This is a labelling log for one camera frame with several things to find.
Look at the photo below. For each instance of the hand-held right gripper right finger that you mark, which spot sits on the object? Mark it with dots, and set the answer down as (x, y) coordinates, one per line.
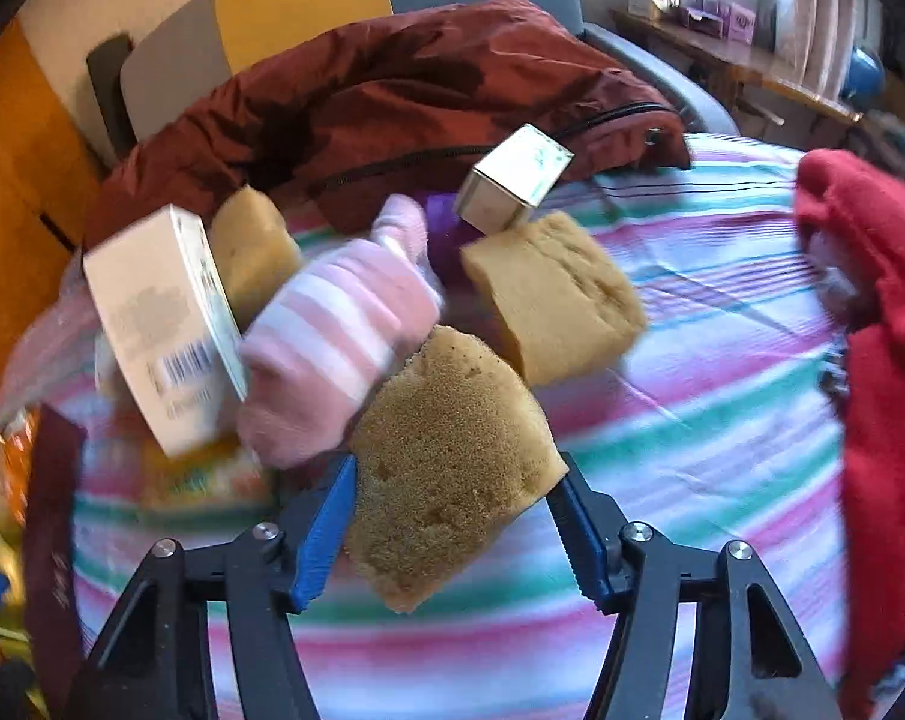
(584, 540)

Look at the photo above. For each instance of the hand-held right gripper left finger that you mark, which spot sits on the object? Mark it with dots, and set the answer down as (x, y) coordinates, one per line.
(325, 540)

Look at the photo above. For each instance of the tan sponge block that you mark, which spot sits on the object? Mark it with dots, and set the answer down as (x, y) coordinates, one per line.
(557, 292)
(254, 247)
(445, 465)

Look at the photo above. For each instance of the dark red box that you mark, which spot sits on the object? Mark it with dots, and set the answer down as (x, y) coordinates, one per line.
(51, 525)

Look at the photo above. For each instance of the yellow green printed packet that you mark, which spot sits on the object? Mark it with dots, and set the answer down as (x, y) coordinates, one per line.
(205, 476)

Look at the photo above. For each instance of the striped bed sheet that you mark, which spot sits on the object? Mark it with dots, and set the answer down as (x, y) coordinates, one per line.
(685, 390)

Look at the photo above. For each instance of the pink striped sock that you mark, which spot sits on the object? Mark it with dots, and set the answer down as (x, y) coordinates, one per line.
(332, 337)

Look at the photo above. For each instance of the tall cream box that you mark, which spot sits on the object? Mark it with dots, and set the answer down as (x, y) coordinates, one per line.
(152, 315)

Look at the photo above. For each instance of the purple star toy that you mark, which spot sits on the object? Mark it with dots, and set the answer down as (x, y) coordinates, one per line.
(445, 240)

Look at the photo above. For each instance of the red fleece garment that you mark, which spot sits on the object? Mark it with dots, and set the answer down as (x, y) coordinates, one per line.
(887, 390)

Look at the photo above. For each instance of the small white box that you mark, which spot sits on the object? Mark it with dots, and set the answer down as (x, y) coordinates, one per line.
(512, 172)

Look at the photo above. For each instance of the wooden wardrobe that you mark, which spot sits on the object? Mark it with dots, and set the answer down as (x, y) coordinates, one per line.
(25, 165)

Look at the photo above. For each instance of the rust brown jacket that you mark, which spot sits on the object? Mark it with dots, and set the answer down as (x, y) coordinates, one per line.
(392, 90)

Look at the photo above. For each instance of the black rolled mat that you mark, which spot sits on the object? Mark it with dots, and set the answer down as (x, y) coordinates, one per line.
(111, 90)

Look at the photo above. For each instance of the wooden side desk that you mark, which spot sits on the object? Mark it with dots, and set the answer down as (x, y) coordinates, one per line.
(730, 60)

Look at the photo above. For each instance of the purple box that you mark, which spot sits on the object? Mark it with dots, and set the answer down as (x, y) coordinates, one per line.
(743, 22)

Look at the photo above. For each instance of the blue ball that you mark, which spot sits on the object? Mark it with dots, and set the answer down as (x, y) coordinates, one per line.
(865, 71)

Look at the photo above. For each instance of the pale striped curtain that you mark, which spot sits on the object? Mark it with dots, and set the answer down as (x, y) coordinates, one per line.
(812, 7)

